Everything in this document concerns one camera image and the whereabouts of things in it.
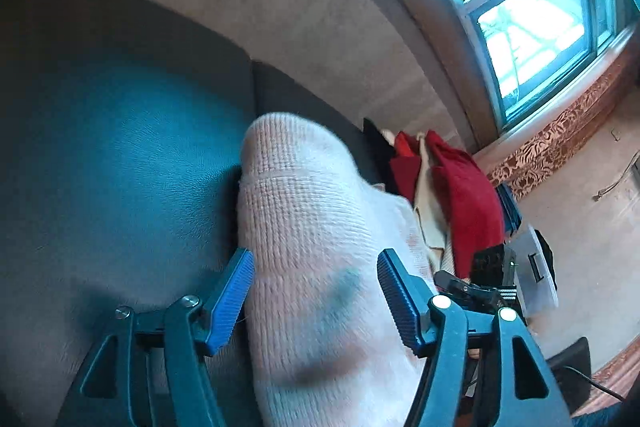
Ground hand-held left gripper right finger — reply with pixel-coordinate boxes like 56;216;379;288
376;248;573;427

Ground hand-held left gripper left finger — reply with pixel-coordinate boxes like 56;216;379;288
55;247;256;427

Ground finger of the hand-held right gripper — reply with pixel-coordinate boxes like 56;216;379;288
434;271;476;299

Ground pink knit sweater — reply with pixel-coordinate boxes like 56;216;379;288
235;111;441;427

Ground clear plastic storage box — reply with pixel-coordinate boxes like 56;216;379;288
512;223;560;315

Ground black cloth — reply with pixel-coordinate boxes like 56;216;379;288
532;229;556;280

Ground blue storage bin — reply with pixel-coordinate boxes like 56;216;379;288
495;183;523;238

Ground dark red sweater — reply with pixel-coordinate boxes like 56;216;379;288
425;129;507;280

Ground cream ribbed knit garment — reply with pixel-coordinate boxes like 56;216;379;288
410;132;456;275

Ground small black box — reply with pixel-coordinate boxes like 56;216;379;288
544;336;593;413

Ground brown floral curtain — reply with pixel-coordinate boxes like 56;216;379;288
482;57;640;202

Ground black garment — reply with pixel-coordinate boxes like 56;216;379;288
361;118;401;195

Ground person's blue trousers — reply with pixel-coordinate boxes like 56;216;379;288
570;402;626;427

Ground window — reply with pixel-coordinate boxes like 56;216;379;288
385;0;640;135

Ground wall power cable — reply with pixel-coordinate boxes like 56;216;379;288
592;157;640;202

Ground black cable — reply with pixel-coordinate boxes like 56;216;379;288
565;364;626;403

